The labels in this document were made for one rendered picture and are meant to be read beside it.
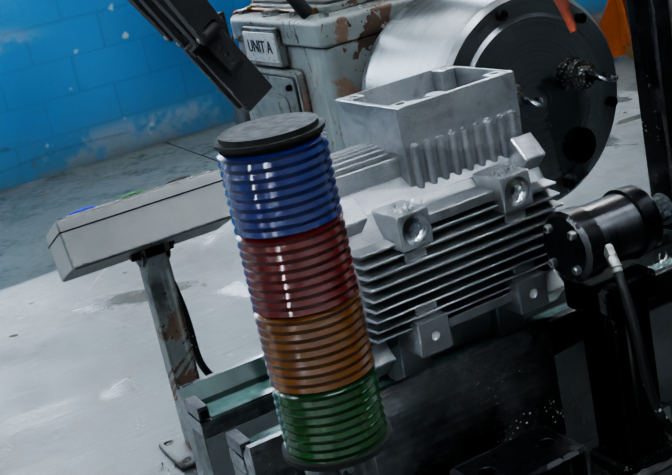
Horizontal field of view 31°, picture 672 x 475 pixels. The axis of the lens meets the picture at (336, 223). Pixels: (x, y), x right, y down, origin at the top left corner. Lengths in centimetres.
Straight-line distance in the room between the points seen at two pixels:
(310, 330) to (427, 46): 75
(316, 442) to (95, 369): 89
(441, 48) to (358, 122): 32
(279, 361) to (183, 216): 52
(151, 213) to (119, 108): 563
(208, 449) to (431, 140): 32
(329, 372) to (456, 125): 40
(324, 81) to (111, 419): 49
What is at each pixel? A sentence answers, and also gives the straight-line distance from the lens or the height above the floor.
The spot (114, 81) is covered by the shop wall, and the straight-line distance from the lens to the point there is 676.
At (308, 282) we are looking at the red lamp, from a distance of 62.
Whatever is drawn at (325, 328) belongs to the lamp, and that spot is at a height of 111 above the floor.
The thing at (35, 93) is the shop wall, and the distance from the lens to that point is 665.
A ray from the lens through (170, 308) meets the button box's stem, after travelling 119.
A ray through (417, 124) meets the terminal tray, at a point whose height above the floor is 113.
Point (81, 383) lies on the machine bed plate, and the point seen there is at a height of 80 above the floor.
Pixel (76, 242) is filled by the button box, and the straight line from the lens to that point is 113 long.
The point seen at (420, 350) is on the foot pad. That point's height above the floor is 96.
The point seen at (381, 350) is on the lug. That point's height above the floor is 96.
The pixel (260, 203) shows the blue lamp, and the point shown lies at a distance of 61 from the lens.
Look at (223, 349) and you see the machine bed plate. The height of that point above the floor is 80.
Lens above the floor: 135
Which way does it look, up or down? 17 degrees down
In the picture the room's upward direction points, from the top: 12 degrees counter-clockwise
